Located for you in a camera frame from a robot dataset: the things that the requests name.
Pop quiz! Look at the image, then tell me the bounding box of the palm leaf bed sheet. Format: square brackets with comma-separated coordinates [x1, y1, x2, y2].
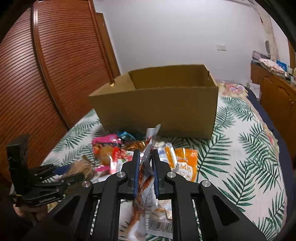
[41, 84, 287, 240]

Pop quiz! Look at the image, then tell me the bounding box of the white wall switch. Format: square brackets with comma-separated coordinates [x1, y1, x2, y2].
[216, 44, 227, 51]

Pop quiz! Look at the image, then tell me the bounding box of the pink fish snack packet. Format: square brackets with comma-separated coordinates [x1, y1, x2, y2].
[92, 134, 133, 176]

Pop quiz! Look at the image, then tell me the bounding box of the person left hand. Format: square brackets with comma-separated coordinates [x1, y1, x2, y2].
[13, 204, 48, 221]

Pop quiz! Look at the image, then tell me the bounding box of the silver orange snack packet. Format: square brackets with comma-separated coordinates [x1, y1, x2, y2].
[126, 124, 173, 240]

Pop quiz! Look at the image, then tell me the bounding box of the golden brown snack packet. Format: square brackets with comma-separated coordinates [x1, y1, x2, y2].
[123, 140, 147, 152]

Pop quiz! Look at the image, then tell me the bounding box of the beige curtain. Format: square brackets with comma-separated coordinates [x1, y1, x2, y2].
[253, 3, 279, 62]

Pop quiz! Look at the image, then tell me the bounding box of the brown cardboard box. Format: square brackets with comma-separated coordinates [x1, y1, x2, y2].
[89, 65, 219, 140]

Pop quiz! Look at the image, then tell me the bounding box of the wooden louvered wardrobe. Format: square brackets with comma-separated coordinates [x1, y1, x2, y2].
[1, 1, 120, 179]

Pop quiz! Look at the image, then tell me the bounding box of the folded floral cloth stack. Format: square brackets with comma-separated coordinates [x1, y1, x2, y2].
[251, 51, 287, 79]

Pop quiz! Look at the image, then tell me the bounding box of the blue snack packet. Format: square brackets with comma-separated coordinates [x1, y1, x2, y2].
[116, 131, 137, 143]

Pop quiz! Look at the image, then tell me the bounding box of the wooden sideboard cabinet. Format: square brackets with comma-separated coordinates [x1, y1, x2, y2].
[250, 63, 295, 152]

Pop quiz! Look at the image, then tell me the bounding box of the brown bread snack packet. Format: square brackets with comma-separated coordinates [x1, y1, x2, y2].
[62, 155, 95, 180]

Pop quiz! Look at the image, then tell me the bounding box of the orange white snack packet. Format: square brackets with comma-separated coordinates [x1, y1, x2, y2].
[155, 142, 198, 182]

